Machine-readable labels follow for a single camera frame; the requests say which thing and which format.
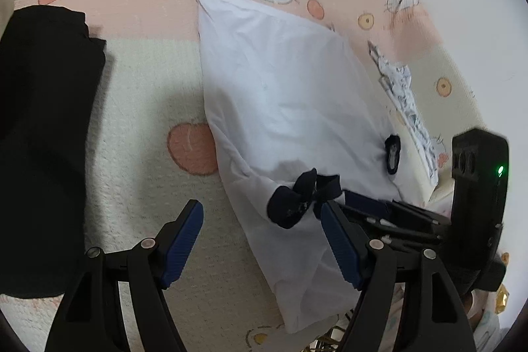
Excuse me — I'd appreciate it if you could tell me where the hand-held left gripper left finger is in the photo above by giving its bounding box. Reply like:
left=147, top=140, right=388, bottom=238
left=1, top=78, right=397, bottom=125
left=45, top=199, right=205, bottom=352

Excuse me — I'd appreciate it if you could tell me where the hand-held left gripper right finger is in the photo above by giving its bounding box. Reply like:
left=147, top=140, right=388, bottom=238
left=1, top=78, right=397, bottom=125
left=319, top=200, right=477, bottom=352

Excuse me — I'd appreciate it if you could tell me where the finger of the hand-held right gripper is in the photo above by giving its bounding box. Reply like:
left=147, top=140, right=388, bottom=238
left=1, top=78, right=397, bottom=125
left=342, top=189, right=452, bottom=229
left=363, top=216, right=449, bottom=252

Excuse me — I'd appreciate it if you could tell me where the white shirt with navy trim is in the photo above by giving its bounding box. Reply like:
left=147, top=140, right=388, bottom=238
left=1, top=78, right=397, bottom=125
left=194, top=0, right=417, bottom=334

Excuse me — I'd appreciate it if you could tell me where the pink and cream cartoon blanket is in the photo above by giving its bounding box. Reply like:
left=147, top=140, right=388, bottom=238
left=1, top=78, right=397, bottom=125
left=0, top=0, right=491, bottom=352

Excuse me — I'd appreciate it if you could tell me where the small white printed cloth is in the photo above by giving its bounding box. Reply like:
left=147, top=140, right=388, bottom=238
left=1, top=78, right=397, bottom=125
left=367, top=41, right=448, bottom=185

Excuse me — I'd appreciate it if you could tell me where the black folded garment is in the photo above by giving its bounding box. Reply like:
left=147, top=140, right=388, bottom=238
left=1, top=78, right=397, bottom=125
left=0, top=5, right=107, bottom=299

